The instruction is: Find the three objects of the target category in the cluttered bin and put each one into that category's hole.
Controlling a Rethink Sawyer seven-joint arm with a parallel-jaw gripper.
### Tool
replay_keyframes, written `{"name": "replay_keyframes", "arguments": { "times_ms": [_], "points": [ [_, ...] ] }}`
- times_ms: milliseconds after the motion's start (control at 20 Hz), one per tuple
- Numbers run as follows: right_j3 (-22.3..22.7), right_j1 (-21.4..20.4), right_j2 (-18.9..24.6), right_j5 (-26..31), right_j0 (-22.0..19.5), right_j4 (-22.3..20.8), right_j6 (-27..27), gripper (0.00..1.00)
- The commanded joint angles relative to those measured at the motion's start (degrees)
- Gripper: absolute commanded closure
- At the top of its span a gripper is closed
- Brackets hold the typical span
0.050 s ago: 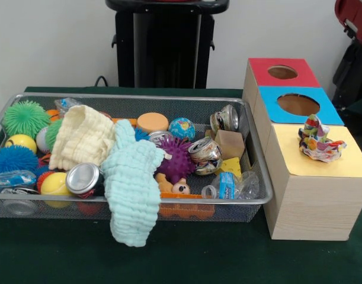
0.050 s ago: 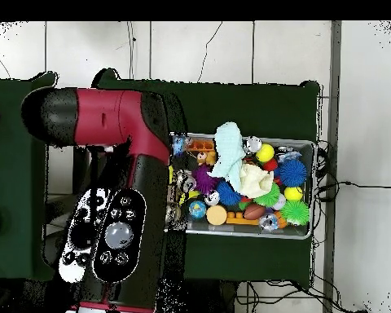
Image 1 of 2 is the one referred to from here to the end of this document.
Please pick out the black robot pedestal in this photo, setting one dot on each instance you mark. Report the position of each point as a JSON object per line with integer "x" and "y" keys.
{"x": 163, "y": 44}

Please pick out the printed silver drink can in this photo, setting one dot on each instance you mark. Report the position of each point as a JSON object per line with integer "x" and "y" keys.
{"x": 206, "y": 154}

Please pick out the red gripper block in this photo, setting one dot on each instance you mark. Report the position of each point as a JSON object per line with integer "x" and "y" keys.
{"x": 360, "y": 17}

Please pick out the mint green waffle cloth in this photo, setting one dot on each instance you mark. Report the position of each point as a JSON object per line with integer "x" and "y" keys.
{"x": 130, "y": 189}

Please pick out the cream waffle cloth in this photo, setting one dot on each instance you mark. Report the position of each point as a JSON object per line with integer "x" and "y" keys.
{"x": 80, "y": 136}

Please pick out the yellow tennis ball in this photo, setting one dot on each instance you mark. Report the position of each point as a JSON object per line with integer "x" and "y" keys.
{"x": 54, "y": 183}

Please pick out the orange plush toy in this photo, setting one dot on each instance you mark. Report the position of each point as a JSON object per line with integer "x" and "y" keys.
{"x": 180, "y": 187}

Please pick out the crushed red soda can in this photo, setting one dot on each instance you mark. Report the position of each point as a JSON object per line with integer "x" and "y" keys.
{"x": 83, "y": 178}

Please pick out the blue spiky rubber ball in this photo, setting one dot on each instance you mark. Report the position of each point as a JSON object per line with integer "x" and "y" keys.
{"x": 13, "y": 159}

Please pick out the crushed bottle with blue label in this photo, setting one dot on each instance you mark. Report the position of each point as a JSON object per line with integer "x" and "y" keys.
{"x": 228, "y": 185}

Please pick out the wooden box with three holes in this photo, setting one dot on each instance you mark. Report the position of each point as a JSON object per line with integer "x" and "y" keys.
{"x": 311, "y": 207}

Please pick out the purple spiky monster toy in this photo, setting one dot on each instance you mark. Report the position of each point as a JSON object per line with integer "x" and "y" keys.
{"x": 177, "y": 158}

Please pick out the green spiky rubber ball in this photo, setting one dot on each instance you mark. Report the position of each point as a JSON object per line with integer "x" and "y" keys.
{"x": 25, "y": 116}

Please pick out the dark green tablecloth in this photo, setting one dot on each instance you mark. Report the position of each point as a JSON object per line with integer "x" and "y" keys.
{"x": 198, "y": 260}

